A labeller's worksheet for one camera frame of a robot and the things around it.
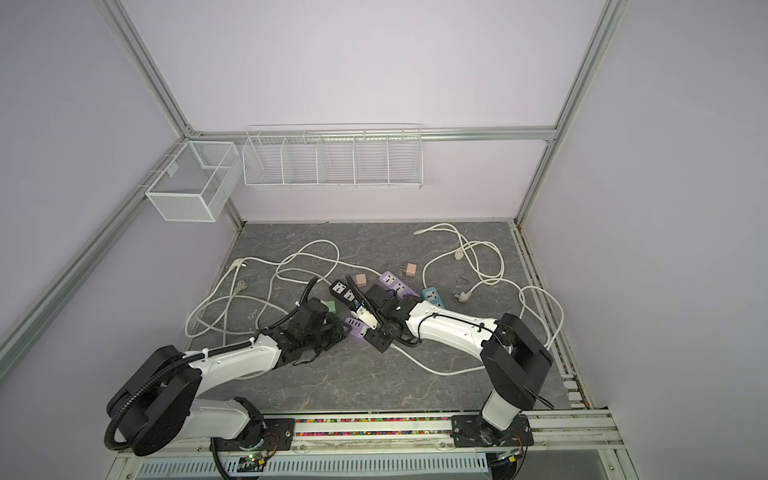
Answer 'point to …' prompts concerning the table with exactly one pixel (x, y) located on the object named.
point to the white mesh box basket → (197, 183)
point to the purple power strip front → (358, 328)
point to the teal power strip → (431, 294)
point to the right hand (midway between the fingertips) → (379, 334)
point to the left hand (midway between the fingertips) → (350, 333)
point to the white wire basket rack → (333, 156)
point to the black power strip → (343, 293)
